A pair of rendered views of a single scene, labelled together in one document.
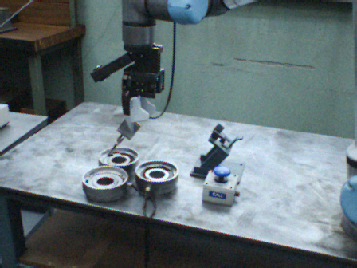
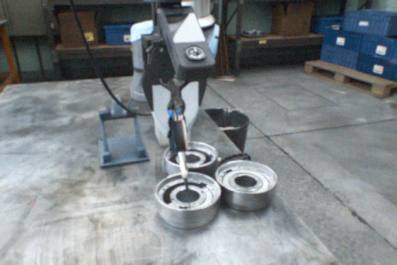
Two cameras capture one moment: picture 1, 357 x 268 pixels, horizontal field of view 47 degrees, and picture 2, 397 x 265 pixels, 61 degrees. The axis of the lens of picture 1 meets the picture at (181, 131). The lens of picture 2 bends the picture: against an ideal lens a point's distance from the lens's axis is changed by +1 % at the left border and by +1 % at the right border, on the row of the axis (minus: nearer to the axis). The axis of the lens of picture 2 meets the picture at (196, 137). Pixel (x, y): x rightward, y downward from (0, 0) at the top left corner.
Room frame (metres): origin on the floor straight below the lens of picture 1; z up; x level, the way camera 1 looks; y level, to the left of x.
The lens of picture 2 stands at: (1.15, 0.54, 1.15)
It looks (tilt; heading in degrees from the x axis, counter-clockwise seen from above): 26 degrees down; 238
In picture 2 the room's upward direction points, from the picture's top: straight up
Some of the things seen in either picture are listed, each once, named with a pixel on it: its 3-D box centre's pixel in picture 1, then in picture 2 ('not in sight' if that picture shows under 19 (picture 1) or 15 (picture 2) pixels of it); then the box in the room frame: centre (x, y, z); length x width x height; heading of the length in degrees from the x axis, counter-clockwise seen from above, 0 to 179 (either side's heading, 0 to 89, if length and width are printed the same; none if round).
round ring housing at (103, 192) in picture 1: (105, 184); (245, 185); (0.82, 0.17, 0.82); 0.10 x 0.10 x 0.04
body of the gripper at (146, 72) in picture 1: (142, 69); (169, 35); (0.92, 0.10, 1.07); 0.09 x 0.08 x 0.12; 76
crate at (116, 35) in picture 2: not in sight; (127, 33); (-0.30, -3.39, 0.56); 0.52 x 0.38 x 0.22; 162
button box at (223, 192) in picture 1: (222, 187); (171, 128); (0.82, -0.10, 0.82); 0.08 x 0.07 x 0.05; 75
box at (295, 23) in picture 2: not in sight; (290, 18); (-2.39, -2.82, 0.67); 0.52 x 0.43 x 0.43; 165
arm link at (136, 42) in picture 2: not in sight; (152, 42); (0.71, -0.43, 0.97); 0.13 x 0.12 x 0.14; 145
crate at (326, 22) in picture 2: not in sight; (329, 24); (-3.00, -2.66, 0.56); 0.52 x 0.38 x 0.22; 162
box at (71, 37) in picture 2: not in sight; (78, 27); (0.23, -3.50, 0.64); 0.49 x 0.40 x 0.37; 170
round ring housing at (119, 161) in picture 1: (119, 163); (188, 200); (0.93, 0.16, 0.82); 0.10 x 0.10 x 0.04
